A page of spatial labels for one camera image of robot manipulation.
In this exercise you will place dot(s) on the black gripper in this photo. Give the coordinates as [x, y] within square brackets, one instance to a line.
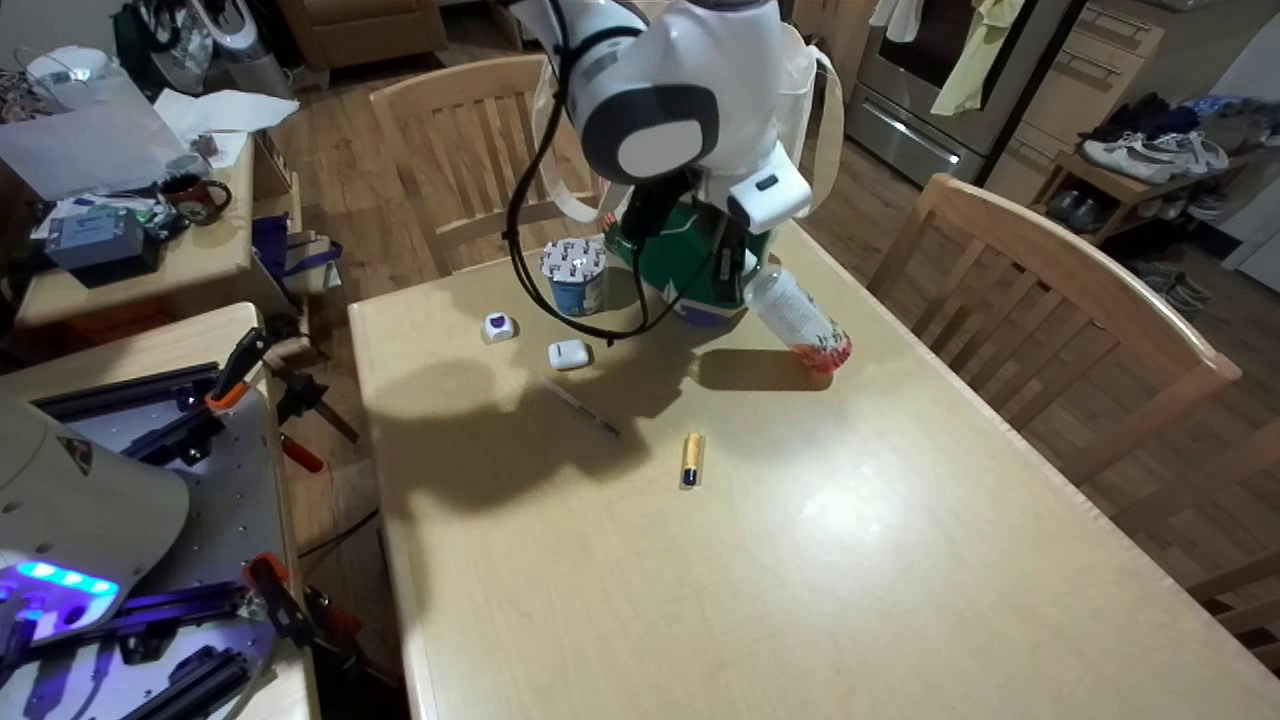
[662, 206]

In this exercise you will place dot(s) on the white robot base blue light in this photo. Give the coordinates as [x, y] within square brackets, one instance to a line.
[83, 520]

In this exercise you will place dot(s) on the blue cup with patterned lid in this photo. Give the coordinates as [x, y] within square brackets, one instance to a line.
[573, 272]

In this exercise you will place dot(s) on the stainless steel oven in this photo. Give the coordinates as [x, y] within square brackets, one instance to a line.
[906, 132]

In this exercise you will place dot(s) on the yellow lighter with black tip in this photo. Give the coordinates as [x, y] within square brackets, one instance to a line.
[690, 459]

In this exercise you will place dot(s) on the slim grey metal tool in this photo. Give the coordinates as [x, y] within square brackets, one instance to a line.
[584, 410]

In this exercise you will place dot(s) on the white oval tag purple print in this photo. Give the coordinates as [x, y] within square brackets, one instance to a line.
[499, 324]

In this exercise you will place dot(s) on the white hanging towel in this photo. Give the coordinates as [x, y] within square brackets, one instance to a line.
[899, 18]

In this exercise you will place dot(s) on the wooden slatted dining chair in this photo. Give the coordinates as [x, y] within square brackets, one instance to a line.
[1024, 242]
[425, 107]

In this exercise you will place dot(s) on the yellow-green hanging towel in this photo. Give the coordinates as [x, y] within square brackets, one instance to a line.
[982, 53]

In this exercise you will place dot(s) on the low wooden shoe rack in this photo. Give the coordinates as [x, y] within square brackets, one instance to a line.
[1067, 181]

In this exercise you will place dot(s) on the brown wooden cabinet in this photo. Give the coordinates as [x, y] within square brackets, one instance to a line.
[361, 34]

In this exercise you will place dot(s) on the blue fabric bag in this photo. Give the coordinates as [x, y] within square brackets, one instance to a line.
[302, 261]

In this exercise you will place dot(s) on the white paper sheet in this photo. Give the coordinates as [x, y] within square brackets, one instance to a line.
[221, 112]

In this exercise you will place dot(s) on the small wooden side table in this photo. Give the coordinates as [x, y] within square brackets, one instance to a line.
[200, 261]

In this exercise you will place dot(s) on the black and white sneaker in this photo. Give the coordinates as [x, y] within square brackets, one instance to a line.
[181, 40]

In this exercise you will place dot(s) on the blue-grey electronic box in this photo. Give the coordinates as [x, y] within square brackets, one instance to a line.
[93, 236]

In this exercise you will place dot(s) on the grey flat laptop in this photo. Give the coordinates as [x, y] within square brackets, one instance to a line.
[93, 146]

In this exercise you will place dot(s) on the small white rounded device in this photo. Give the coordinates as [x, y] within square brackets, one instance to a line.
[66, 64]

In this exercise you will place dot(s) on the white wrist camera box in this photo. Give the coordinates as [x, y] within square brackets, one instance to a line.
[768, 189]

